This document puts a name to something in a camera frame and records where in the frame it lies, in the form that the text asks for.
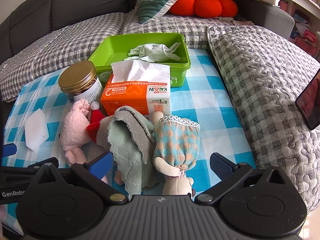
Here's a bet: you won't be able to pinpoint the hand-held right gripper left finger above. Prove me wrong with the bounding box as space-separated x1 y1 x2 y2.
30 152 129 204

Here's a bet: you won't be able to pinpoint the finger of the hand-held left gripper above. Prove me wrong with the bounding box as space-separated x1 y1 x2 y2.
3 144 17 157
0 157 59 204

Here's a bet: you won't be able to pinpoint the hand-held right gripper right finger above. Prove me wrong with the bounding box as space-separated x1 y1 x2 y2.
194 152 288 204

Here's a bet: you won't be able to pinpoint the green and grey towel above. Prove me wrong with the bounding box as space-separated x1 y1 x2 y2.
107 106 156 199

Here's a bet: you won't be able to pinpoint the pink plush toy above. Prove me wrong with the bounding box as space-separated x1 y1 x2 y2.
60 99 93 166

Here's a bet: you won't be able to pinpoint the santa plush toy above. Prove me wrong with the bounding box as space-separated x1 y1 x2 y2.
86 102 112 150

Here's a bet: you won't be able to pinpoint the plush doll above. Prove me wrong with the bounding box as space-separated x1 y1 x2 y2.
150 111 201 195

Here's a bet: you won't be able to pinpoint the green plastic bin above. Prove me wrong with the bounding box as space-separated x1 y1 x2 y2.
87 32 192 88

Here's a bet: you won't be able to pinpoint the white sponge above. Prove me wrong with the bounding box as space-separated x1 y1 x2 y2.
24 108 50 151

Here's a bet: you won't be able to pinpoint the blue checkered tablecloth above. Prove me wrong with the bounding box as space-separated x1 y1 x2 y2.
0 47 258 230

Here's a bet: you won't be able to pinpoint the orange tissue pack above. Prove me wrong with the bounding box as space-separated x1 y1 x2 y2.
100 60 172 120

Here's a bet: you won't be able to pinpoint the glass jar with gold lid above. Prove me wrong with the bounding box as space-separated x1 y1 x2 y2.
58 60 103 103

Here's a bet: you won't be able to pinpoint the grey patterned quilt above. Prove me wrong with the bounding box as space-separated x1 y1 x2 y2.
206 25 320 210

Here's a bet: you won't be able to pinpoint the black phone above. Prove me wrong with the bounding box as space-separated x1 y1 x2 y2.
295 69 320 130

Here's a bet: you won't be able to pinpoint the grey checkered sofa cover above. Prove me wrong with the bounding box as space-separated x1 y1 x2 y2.
0 11 255 103

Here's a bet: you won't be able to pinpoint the pale green gloves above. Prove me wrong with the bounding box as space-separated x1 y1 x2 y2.
128 42 182 63

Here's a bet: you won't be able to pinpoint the orange pumpkin cushion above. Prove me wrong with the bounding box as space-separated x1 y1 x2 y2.
169 0 238 18

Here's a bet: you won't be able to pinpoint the dark grey sofa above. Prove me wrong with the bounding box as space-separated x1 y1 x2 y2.
0 0 295 63

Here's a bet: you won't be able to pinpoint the white shelf unit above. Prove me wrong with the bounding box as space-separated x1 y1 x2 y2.
275 0 320 55

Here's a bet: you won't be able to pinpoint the green leaf print pillow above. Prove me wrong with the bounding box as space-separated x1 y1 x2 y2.
135 0 193 24

